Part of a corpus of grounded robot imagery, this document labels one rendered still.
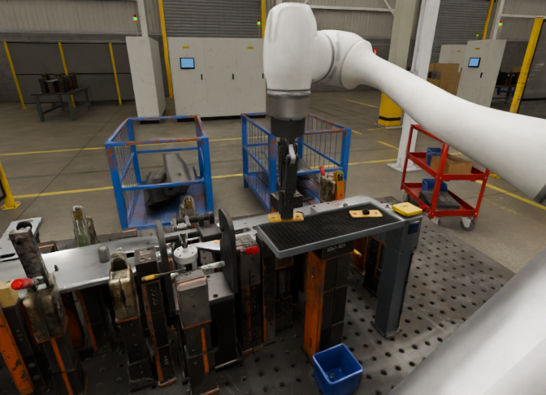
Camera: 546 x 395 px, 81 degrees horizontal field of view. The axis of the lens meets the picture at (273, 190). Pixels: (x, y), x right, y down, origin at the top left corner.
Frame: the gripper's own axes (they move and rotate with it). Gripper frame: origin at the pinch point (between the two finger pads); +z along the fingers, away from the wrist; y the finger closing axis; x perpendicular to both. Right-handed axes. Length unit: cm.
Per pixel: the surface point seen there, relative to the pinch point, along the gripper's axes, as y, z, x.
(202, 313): -6.6, 25.0, 21.2
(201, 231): 4.3, 8.6, 20.6
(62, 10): 1360, -179, 574
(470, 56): 838, -32, -698
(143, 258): 0.4, 12.6, 34.5
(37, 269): 1, 14, 58
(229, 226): 3.1, 7.1, 13.7
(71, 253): 25, 25, 63
